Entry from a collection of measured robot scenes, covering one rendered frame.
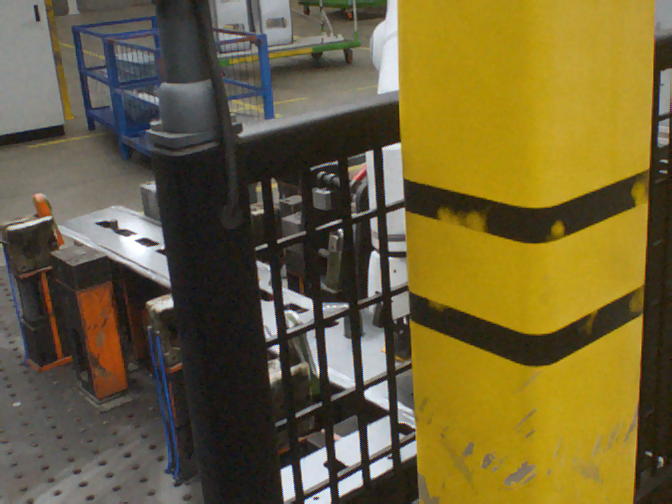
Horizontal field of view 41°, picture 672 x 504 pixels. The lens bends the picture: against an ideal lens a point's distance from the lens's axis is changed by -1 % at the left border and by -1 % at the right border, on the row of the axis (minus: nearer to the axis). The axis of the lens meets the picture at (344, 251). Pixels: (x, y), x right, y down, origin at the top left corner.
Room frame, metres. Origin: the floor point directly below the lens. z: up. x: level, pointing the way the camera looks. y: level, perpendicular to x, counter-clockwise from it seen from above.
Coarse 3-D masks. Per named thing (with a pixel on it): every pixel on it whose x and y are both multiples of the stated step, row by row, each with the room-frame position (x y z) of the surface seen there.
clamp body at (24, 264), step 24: (24, 216) 1.99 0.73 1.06; (48, 216) 1.97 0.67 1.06; (24, 240) 1.92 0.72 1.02; (48, 240) 1.96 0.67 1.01; (24, 264) 1.92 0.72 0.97; (48, 264) 1.95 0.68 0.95; (24, 288) 1.93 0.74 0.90; (48, 288) 1.95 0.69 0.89; (24, 312) 1.96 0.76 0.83; (48, 312) 1.94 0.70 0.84; (24, 336) 1.95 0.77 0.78; (48, 336) 1.93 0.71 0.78; (48, 360) 1.92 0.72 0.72; (72, 360) 1.95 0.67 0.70
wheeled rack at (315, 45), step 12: (300, 12) 11.68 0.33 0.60; (324, 12) 11.81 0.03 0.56; (324, 24) 11.81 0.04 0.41; (324, 36) 11.47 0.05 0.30; (252, 48) 10.83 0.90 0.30; (276, 48) 10.72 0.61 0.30; (288, 48) 10.74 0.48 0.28; (300, 48) 10.70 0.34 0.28; (312, 48) 10.73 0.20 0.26; (324, 48) 10.80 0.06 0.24; (336, 48) 10.87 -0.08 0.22; (348, 48) 10.99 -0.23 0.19; (228, 60) 10.28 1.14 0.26; (240, 60) 10.34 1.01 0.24; (348, 60) 11.02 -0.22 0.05
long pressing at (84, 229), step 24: (96, 216) 2.14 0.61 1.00; (120, 216) 2.13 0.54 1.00; (144, 216) 2.10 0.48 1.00; (96, 240) 1.95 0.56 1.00; (120, 240) 1.94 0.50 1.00; (144, 264) 1.77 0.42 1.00; (264, 264) 1.70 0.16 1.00; (168, 288) 1.65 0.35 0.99; (264, 288) 1.59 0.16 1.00; (264, 312) 1.47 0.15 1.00; (312, 312) 1.46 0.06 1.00; (312, 336) 1.36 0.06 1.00; (336, 336) 1.35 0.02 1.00; (336, 360) 1.27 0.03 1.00; (384, 360) 1.25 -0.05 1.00; (336, 384) 1.20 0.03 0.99; (384, 384) 1.18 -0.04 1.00; (408, 384) 1.17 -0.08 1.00; (384, 408) 1.12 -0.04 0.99; (408, 408) 1.10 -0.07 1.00
